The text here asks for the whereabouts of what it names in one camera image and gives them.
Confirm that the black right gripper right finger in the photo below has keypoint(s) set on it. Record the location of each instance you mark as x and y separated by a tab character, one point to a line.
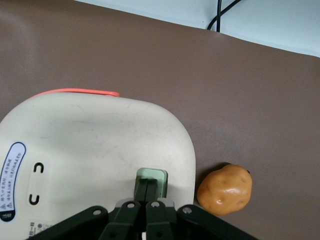
170	220

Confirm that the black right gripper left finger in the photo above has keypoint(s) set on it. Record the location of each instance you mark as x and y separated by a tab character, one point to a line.
120	220

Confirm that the orange-brown toy potato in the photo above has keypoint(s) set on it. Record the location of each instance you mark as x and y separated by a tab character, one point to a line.
225	190

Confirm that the brown table mat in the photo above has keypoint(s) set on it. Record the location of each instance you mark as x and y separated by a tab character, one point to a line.
225	100

